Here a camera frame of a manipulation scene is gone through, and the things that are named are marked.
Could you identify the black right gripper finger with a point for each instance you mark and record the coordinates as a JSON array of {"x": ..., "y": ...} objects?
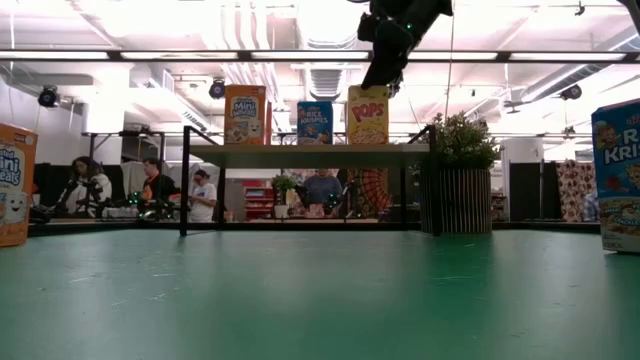
[
  {"x": 402, "y": 50},
  {"x": 380, "y": 60}
]

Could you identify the patterned curtain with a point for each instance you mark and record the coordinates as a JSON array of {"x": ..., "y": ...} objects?
[{"x": 575, "y": 187}]

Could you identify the wooden shelf with black frame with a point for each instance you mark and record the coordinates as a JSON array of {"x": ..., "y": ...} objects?
[{"x": 310, "y": 156}]

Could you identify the small potted plant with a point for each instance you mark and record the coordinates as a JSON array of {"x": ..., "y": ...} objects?
[{"x": 284, "y": 182}]

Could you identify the green plant in ribbed planter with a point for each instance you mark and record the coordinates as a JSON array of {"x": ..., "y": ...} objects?
[{"x": 457, "y": 200}]

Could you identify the black overhead light bar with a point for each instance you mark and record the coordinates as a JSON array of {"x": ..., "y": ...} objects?
[{"x": 245, "y": 55}]

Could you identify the yellow Corn Pops cereal box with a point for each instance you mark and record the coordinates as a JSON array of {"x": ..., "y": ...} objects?
[{"x": 368, "y": 117}]

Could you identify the orange mandala tapestry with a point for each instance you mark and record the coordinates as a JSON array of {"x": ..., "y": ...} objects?
[{"x": 372, "y": 192}]

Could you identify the black metal frame stand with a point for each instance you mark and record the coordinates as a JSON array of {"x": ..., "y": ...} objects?
[{"x": 91, "y": 147}]

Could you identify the red storage shelving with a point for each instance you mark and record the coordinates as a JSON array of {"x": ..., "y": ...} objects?
[{"x": 257, "y": 200}]

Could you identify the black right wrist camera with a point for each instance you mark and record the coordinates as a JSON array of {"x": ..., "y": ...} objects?
[{"x": 366, "y": 27}]

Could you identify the black ceiling spotlight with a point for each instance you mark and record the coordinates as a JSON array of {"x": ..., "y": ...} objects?
[
  {"x": 571, "y": 92},
  {"x": 48, "y": 96},
  {"x": 397, "y": 86},
  {"x": 218, "y": 90}
]

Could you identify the ceiling fan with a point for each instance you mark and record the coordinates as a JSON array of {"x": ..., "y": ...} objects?
[{"x": 512, "y": 105}]

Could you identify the blue Rice Krispies cereal box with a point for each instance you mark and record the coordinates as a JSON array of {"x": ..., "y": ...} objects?
[
  {"x": 315, "y": 122},
  {"x": 617, "y": 175}
]

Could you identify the black partition panel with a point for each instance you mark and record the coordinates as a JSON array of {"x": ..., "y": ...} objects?
[
  {"x": 525, "y": 192},
  {"x": 50, "y": 185}
]

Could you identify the person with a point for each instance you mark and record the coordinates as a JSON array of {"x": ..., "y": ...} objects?
[
  {"x": 204, "y": 197},
  {"x": 157, "y": 185},
  {"x": 322, "y": 190},
  {"x": 591, "y": 206},
  {"x": 92, "y": 187}
]

